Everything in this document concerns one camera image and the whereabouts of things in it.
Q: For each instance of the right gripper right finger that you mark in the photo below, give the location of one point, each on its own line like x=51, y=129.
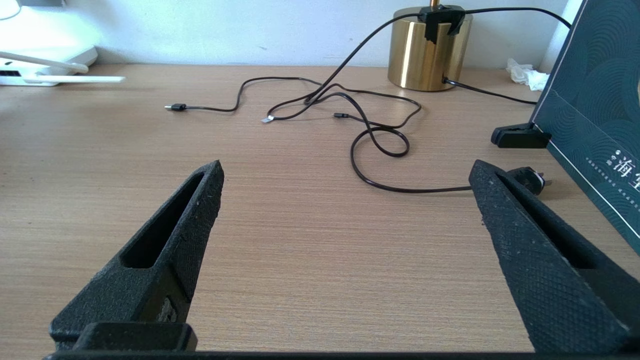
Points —
x=540, y=270

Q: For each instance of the grey wall socket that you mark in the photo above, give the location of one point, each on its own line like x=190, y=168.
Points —
x=45, y=2

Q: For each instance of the brass desk lamp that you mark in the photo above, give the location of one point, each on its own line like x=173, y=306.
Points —
x=420, y=60

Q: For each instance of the white router with antennas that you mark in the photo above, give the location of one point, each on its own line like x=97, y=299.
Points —
x=55, y=55

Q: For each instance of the crumpled white tissue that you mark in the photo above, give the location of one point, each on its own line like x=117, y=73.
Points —
x=527, y=74

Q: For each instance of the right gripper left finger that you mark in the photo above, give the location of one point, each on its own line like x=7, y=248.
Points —
x=165, y=260

